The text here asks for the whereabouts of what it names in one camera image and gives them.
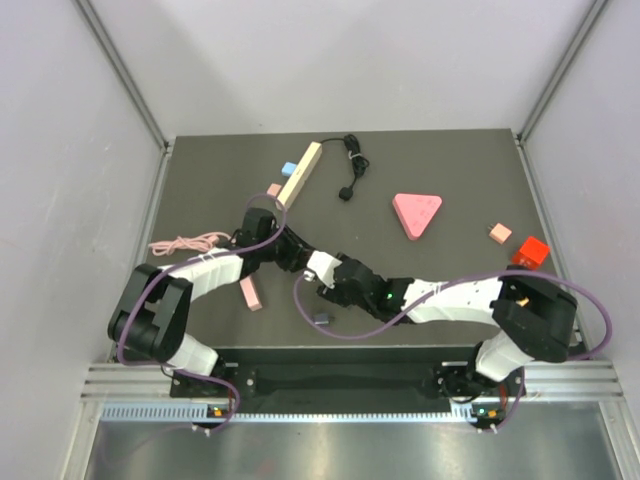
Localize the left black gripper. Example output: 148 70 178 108
258 224 317 273

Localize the small purple grey plug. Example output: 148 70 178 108
312 313 333 326

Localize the pink long power strip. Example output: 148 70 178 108
239 276 262 311

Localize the small pink plug adapter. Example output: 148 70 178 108
267 184 281 196

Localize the blue plug adapter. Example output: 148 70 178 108
281 162 297 178

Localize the pink usb cable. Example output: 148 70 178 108
148 230 234 258

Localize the pink triangular socket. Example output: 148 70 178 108
392 193 443 241

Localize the beige power strip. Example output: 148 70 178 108
277 142 322 209

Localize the black power cable with plug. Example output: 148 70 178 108
319 133 370 203

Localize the peach plug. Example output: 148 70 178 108
488 223 512 244

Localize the red cube plug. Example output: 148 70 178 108
511 236 551 271

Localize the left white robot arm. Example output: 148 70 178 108
107 208 313 397

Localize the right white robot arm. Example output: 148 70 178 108
305 251 577 398

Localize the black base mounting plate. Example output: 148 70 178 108
169 346 506 401

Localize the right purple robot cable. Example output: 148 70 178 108
293 269 615 434

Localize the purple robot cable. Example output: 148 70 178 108
115 192 288 436
293 269 615 434

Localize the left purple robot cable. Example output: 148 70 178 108
115 192 288 436

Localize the grey slotted cable duct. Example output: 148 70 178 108
100 403 498 425

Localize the left aluminium frame post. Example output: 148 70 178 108
71 0 170 151

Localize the aluminium frame post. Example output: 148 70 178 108
71 0 170 151
514 0 610 147

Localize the right aluminium frame post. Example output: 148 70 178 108
514 0 610 147

